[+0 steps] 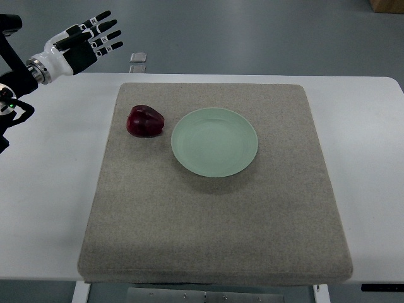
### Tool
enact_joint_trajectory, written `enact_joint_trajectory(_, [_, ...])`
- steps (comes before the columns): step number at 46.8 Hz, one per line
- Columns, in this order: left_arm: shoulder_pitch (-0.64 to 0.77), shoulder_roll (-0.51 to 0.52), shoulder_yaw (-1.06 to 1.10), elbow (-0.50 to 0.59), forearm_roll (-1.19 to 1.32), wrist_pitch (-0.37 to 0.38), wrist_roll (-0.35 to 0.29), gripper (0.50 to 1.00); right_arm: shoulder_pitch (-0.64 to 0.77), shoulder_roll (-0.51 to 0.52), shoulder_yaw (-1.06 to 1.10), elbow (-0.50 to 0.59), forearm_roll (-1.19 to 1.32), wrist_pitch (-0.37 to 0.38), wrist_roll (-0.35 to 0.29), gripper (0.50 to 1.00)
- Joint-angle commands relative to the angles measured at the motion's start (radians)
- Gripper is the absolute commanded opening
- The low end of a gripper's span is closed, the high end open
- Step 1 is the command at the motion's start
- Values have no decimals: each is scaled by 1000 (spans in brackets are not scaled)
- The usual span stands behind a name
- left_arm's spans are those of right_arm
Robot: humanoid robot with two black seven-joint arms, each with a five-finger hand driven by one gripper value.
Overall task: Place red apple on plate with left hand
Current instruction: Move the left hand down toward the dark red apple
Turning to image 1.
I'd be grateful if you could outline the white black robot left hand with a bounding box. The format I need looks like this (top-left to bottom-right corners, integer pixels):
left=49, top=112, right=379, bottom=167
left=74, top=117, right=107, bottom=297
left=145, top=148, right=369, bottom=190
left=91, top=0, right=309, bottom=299
left=27, top=10, right=123, bottom=85

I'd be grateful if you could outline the dark red apple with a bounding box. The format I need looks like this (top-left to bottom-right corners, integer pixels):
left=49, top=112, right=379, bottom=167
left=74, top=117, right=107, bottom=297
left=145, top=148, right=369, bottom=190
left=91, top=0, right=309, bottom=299
left=126, top=105, right=165, bottom=138

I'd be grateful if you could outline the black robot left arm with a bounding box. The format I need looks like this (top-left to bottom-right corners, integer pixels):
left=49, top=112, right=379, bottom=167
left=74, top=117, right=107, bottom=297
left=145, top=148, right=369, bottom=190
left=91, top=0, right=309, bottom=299
left=1, top=14, right=38, bottom=152

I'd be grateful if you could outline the pale green round plate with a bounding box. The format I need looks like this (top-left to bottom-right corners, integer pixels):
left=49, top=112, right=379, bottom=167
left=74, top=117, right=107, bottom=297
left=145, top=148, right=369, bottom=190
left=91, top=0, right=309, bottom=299
left=171, top=107, right=258, bottom=178

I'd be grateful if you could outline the clear floor marker lower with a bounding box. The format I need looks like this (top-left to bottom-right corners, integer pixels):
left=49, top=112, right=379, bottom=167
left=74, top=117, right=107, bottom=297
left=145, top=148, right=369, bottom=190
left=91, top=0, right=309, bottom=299
left=129, top=64, right=146, bottom=73

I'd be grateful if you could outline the beige fabric mat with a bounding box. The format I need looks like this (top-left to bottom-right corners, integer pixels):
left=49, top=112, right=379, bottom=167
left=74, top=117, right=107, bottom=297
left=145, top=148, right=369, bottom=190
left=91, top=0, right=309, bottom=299
left=78, top=83, right=353, bottom=286

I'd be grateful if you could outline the white left table leg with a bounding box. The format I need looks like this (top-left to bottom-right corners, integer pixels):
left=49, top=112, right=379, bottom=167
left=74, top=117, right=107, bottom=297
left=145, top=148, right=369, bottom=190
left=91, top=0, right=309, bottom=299
left=71, top=281, right=91, bottom=303

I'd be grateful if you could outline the white table leg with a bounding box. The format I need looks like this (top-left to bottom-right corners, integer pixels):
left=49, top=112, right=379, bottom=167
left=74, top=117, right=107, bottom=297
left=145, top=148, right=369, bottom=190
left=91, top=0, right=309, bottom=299
left=313, top=284, right=331, bottom=303
left=71, top=281, right=91, bottom=303

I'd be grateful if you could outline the cardboard box corner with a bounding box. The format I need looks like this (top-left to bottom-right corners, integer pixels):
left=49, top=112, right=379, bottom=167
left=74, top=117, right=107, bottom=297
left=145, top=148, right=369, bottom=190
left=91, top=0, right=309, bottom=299
left=369, top=0, right=404, bottom=14

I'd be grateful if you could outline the white right table leg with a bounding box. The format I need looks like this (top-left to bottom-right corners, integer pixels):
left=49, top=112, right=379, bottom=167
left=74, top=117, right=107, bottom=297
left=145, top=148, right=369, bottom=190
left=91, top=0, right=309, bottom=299
left=313, top=284, right=331, bottom=303

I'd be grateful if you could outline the black table control panel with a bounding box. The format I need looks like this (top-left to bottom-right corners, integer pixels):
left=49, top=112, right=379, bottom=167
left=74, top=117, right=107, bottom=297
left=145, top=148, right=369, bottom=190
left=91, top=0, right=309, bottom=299
left=360, top=283, right=404, bottom=292

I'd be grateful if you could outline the grey metal base plate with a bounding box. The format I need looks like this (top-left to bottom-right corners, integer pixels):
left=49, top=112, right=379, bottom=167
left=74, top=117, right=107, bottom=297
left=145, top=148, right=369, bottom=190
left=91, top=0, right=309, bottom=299
left=126, top=288, right=285, bottom=303

